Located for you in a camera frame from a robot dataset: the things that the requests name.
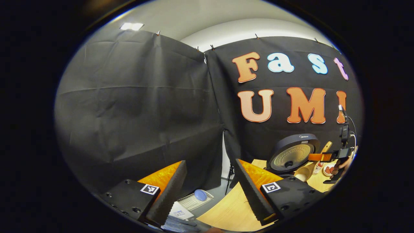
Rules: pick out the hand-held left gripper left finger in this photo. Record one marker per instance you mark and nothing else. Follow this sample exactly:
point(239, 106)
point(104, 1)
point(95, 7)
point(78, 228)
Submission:
point(171, 197)

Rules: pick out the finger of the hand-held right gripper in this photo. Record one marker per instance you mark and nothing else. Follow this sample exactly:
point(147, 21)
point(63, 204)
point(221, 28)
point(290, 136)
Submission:
point(318, 157)

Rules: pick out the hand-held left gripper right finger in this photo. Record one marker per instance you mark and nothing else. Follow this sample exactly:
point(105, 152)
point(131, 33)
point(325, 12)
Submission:
point(249, 194)

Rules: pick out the wooden spoon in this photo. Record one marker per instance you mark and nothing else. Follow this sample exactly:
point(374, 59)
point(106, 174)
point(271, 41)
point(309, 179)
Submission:
point(304, 173)

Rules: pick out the silver black rice cooker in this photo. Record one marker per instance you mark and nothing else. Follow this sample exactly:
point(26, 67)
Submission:
point(291, 155)

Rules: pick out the clear water bottle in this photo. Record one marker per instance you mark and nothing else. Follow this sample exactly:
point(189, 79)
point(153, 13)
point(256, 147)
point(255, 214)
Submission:
point(318, 166)

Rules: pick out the white round plate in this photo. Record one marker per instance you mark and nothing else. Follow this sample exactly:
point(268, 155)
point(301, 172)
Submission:
point(328, 170)

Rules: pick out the white paper sheet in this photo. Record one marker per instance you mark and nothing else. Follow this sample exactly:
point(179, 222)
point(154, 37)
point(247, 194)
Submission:
point(179, 212)

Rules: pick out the white slatted tray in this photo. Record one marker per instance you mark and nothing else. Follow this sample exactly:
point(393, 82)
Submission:
point(189, 202)

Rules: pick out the black tripod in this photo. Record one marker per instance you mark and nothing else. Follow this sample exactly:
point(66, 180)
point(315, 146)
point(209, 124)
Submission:
point(230, 174)

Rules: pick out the blue plastic bag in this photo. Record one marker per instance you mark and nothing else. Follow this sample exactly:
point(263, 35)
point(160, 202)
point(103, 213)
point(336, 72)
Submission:
point(181, 225)

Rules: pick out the blue round disc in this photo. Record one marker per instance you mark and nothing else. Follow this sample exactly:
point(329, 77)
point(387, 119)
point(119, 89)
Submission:
point(200, 195)

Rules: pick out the black backdrop cloth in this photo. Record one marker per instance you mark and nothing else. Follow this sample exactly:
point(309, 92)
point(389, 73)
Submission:
point(136, 113)

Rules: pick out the ceiling light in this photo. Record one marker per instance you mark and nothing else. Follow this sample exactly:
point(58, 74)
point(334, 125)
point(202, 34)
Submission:
point(131, 26)

